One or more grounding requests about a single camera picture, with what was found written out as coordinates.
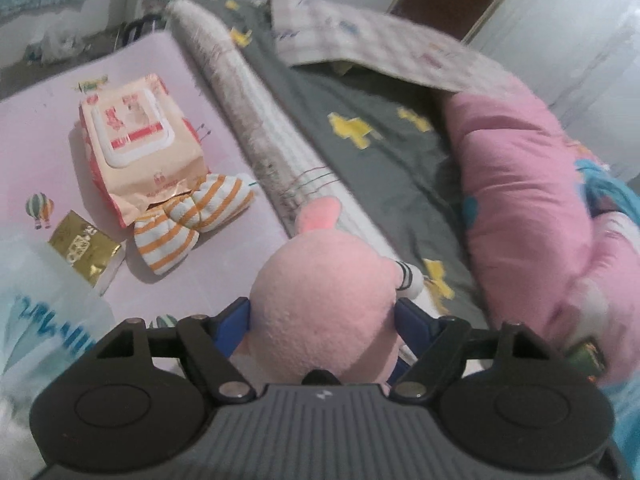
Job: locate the pink plush toy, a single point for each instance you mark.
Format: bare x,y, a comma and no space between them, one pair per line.
320,300

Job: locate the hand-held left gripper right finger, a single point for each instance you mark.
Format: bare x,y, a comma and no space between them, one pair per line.
412,322

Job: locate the pink balloon-print play mat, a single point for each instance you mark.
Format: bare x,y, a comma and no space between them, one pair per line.
50,160

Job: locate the pale checkered blanket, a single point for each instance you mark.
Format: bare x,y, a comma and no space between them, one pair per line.
375,35

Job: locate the white plastic bag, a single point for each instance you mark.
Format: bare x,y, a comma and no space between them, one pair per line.
45,320

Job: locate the orange striped white cloth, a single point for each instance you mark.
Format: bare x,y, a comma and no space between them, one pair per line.
170,240

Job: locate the pink pillow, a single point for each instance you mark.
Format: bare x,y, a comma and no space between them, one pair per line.
515,185

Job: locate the peach wet wipes pack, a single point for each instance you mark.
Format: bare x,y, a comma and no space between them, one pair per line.
130,120

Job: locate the gold foil packet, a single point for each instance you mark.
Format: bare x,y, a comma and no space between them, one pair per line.
82,250

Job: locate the crumpled white bag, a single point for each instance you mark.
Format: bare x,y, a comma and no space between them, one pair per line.
62,45

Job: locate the grey yellow-print bedsheet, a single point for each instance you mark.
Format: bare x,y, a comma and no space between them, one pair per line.
390,170

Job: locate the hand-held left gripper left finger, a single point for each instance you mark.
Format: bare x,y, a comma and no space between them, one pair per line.
232,325

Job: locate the black electric kettle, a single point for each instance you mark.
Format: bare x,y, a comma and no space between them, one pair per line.
142,30

